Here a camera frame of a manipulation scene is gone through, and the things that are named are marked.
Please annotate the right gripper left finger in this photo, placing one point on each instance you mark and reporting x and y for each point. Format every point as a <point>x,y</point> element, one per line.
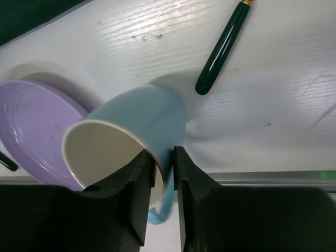
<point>110,215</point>

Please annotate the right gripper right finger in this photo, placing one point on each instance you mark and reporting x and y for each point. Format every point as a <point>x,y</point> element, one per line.
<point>249,218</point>

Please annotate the light blue mug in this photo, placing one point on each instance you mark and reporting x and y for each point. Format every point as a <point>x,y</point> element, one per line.
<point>151,118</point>

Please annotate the purple plate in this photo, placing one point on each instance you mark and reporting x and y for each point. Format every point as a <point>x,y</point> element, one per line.
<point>34,118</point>

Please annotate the dark green cloth napkin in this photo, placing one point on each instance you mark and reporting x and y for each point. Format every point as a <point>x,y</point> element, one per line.
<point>19,17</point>

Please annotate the aluminium rail frame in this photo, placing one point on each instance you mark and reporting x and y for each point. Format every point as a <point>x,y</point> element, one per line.
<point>324,180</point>

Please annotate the gold fork black handle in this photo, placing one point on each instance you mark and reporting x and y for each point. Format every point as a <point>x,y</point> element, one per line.
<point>8,163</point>

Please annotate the gold knife black handle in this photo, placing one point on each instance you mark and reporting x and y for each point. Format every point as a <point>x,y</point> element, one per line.
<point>221,51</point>

